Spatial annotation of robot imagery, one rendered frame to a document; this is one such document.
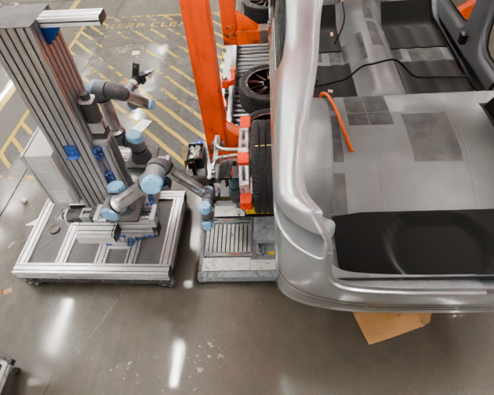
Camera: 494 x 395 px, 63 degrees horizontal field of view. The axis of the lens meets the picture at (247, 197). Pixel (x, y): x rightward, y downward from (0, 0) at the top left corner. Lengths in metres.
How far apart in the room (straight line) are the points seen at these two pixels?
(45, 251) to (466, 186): 3.16
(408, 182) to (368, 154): 0.30
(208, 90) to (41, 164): 1.20
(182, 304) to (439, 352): 1.88
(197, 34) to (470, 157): 1.89
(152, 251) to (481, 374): 2.49
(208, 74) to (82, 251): 1.76
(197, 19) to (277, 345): 2.24
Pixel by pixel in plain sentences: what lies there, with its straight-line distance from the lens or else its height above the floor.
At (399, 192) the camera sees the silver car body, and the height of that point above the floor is 0.94.
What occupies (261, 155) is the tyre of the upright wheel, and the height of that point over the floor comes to 1.13.
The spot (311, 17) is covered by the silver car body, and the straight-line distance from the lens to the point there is 2.28.
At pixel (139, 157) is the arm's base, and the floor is 0.88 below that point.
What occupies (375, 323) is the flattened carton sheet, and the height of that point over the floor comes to 0.01.
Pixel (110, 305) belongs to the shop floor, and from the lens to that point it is 3.45.
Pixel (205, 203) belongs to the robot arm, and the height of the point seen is 1.01.
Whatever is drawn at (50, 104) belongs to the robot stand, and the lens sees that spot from 2.56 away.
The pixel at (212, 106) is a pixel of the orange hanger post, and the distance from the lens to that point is 3.01.
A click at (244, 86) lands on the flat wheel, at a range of 4.26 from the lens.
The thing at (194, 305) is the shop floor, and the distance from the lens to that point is 3.25.
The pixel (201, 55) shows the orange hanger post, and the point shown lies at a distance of 2.79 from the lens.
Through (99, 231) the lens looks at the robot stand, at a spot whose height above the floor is 0.74.
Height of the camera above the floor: 2.87
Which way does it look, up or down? 49 degrees down
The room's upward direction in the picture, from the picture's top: 6 degrees counter-clockwise
